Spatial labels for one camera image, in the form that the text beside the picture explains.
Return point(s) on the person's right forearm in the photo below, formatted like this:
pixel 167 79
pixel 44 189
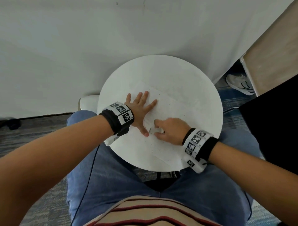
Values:
pixel 251 177

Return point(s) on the white sneaker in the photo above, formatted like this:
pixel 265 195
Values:
pixel 239 83

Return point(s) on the person's left middle finger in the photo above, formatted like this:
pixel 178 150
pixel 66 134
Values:
pixel 145 97

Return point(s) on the person's left thumb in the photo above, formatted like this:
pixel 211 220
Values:
pixel 142 129

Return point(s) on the left wristband with marker tags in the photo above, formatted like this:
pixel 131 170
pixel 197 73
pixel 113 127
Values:
pixel 120 115

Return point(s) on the black floor item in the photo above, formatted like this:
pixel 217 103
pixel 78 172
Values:
pixel 11 124

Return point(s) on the blue jeans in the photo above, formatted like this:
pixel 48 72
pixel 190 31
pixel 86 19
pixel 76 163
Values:
pixel 111 179

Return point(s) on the white chair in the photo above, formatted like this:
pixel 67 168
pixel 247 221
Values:
pixel 88 101

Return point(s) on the white round table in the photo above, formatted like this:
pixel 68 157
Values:
pixel 167 74

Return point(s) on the person's left little finger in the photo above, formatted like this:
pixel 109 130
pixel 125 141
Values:
pixel 129 98

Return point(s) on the person's right hand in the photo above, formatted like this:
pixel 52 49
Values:
pixel 173 131

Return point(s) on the person's left hand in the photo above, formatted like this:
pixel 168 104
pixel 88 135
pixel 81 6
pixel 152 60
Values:
pixel 137 111

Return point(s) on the person's left forearm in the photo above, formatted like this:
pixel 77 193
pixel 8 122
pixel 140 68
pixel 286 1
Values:
pixel 53 158

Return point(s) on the white eraser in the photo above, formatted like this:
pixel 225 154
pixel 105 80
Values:
pixel 153 130

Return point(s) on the right wristband with marker tags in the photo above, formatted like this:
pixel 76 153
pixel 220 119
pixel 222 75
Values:
pixel 197 146

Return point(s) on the white paper sheet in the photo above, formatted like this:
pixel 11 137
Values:
pixel 173 109

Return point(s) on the beige red striped shirt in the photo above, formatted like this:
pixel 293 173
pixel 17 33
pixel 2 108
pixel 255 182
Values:
pixel 149 213

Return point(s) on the wristband with marker tags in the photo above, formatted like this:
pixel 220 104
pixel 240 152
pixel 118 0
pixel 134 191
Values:
pixel 120 115
pixel 197 146

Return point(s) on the person's right thumb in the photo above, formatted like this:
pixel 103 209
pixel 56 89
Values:
pixel 160 135

